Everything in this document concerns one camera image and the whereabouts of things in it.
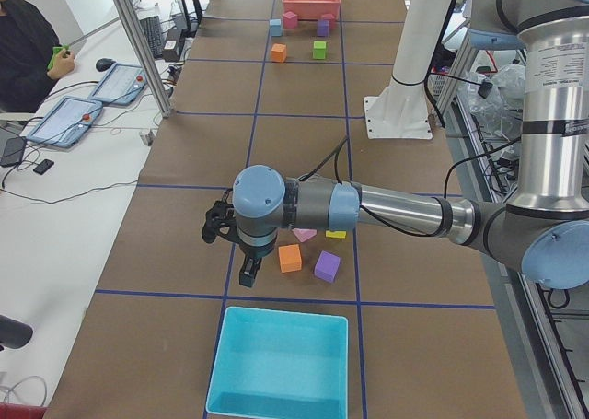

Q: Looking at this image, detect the seated person in black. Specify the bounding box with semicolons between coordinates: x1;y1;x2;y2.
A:
1;0;75;113

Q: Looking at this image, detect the turquoise plastic bin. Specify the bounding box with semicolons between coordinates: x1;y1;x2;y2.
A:
205;307;349;418

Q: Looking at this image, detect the magenta block near pink bin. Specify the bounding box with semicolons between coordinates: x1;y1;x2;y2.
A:
282;11;298;29

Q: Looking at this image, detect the lower teach pendant tablet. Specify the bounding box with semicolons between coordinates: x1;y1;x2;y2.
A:
27;96;103;148

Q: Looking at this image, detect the orange block near turquoise bin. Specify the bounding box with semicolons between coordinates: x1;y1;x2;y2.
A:
278;244;303;274

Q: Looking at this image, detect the black keyboard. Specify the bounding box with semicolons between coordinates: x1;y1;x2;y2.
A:
139;16;164;59

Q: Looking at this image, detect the purple block near turquoise bin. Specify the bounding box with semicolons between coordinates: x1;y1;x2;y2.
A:
314;250;341;283

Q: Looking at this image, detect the purple block near pink bin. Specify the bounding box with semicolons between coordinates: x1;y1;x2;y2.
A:
316;19;330;37

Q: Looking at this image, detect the black smartphone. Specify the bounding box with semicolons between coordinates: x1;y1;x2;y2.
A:
33;159;54;175

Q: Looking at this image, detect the green foam block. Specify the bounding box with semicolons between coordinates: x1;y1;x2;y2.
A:
312;41;327;60

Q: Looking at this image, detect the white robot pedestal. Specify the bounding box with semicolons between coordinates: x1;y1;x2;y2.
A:
364;0;456;140

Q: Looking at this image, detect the upper teach pendant tablet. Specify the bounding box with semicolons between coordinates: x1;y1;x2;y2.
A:
88;64;146;106

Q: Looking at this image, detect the black computer mouse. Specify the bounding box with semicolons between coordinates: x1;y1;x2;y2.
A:
95;58;116;72

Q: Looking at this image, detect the crimson block beside purple block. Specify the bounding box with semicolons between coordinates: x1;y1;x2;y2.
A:
320;13;336;24

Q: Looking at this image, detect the orange block near green block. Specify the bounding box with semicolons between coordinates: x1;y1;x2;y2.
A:
271;43;287;63

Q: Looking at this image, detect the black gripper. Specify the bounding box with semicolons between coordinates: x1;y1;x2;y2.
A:
238;241;275;286

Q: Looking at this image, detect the aluminium frame post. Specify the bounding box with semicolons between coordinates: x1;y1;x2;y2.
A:
112;0;172;119

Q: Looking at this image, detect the light blue block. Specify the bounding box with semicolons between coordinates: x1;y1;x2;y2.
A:
269;18;283;37

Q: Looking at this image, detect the yellow foam block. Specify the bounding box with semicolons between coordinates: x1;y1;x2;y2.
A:
325;230;347;239

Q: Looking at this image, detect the light pink foam block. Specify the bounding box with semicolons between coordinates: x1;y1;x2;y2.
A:
292;228;318;243

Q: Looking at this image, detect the teach pendant tablet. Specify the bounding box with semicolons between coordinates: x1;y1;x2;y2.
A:
27;96;103;148
88;64;146;106

